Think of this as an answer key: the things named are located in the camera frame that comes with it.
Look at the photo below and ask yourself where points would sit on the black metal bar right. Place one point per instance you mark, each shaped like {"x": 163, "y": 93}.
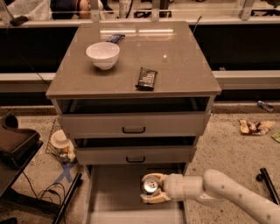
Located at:
{"x": 264, "y": 176}

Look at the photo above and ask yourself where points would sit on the bottom grey drawer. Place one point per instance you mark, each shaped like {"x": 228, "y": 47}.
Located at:
{"x": 114, "y": 197}

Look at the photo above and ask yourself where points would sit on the black device on ledge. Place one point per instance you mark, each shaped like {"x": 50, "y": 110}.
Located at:
{"x": 17, "y": 21}

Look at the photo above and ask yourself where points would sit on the blue snack packet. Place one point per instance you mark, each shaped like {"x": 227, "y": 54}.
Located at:
{"x": 116, "y": 38}

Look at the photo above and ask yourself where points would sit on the middle grey drawer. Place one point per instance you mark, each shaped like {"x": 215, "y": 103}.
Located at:
{"x": 135, "y": 150}

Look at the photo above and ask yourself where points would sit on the blue pepsi can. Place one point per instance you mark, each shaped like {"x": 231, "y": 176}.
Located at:
{"x": 150, "y": 185}

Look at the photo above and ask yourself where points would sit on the grey drawer cabinet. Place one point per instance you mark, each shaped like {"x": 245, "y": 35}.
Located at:
{"x": 166, "y": 47}

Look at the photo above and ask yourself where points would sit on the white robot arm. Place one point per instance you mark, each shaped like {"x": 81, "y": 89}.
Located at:
{"x": 211, "y": 189}

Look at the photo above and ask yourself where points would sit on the grey drawer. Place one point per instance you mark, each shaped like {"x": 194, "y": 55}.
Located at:
{"x": 135, "y": 150}
{"x": 136, "y": 117}
{"x": 114, "y": 197}

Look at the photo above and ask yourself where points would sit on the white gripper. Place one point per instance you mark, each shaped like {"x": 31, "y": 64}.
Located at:
{"x": 174, "y": 185}

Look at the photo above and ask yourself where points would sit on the top grey drawer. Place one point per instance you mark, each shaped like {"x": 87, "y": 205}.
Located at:
{"x": 136, "y": 117}

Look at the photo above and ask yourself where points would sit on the green packet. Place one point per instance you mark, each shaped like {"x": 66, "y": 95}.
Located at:
{"x": 276, "y": 136}

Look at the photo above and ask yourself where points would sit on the black metal bar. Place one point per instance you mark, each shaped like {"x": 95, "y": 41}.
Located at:
{"x": 264, "y": 176}
{"x": 67, "y": 199}

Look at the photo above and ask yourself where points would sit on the crumpled chip bag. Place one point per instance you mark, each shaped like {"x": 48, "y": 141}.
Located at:
{"x": 255, "y": 128}

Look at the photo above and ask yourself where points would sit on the white ceramic bowl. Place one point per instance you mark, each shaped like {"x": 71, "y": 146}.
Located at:
{"x": 103, "y": 54}

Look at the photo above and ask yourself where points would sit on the black stacked trays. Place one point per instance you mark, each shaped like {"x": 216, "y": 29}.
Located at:
{"x": 15, "y": 143}

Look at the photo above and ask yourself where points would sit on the black metal bar left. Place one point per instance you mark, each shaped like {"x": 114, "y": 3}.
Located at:
{"x": 67, "y": 199}

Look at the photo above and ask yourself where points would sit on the dark chocolate bar wrapper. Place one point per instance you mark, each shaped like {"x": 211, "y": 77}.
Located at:
{"x": 146, "y": 79}

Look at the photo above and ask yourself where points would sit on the wire mesh basket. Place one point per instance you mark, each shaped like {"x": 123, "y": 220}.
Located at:
{"x": 65, "y": 155}

